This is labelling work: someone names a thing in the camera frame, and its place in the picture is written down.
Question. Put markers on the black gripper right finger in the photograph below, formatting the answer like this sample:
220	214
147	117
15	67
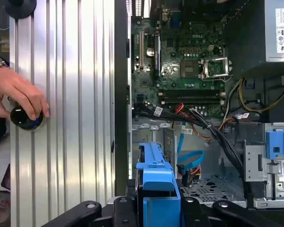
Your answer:
191	212

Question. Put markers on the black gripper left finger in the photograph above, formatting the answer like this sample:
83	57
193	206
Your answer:
121	212

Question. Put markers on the hard disk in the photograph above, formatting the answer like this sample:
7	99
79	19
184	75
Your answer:
157	179

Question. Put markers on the perforated metal disk bay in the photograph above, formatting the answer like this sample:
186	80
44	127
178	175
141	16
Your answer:
215	189

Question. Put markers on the person's bare hand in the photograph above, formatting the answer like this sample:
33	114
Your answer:
16	89

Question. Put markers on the grey metal drive cage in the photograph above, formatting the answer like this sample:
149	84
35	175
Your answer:
253	163

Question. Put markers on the blue empty drive carrier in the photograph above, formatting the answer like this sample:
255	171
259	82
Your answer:
278	142

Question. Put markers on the black RAM slots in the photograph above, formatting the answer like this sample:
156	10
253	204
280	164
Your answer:
191	97

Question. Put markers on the black open PC case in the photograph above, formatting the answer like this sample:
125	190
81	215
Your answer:
120	94

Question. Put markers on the CPU socket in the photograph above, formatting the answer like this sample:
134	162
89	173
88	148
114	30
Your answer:
189	69

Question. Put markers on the green Dell motherboard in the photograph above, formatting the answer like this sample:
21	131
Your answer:
194	47

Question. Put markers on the grey power supply unit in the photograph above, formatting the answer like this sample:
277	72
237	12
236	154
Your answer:
272	35

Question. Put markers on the round black foot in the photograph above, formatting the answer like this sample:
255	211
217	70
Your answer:
21	9

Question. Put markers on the metal socket cover frame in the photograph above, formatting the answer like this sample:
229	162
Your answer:
215	59

